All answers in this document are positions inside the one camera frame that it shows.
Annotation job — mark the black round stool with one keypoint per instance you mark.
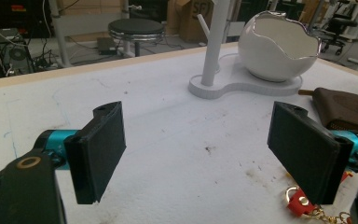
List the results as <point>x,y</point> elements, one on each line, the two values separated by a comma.
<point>136,31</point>

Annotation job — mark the black computer tower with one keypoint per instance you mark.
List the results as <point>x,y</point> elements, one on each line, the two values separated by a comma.
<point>4,53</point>

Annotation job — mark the brown leather wallet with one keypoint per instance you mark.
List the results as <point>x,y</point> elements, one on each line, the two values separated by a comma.
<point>346,110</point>

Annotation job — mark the white eggshell-shaped bowl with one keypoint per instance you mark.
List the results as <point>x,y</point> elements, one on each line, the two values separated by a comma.
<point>276,51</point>

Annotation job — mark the black office chair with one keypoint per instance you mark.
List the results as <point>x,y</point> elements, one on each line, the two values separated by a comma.
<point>338,29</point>

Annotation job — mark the cardboard box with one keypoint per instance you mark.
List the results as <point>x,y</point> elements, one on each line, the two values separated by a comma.
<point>195,18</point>

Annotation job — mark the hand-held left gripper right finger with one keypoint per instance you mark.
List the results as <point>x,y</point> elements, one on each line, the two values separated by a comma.
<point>307,158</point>

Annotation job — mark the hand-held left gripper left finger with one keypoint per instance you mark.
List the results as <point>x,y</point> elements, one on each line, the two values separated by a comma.
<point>96,155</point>

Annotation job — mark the white jewellery stand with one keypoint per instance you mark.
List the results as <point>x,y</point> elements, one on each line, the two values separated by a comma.
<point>230,82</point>

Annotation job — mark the white metal table leg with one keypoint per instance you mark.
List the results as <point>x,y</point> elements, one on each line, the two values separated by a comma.
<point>59,32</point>

